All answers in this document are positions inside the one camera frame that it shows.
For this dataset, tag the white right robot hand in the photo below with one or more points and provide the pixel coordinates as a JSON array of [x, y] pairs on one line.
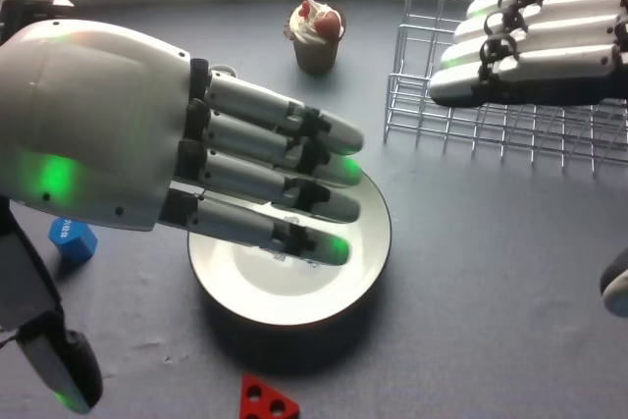
[[564, 46]]

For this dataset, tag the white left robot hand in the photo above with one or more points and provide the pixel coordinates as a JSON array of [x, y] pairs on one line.
[[98, 120]]

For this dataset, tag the toy cupcake with red hearts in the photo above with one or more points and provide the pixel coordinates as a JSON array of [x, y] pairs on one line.
[[316, 41]]

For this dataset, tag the grey table cloth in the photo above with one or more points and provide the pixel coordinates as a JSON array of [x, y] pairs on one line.
[[490, 267]]

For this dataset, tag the red triangle block with holes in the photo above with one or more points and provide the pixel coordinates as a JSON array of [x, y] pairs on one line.
[[267, 402]]

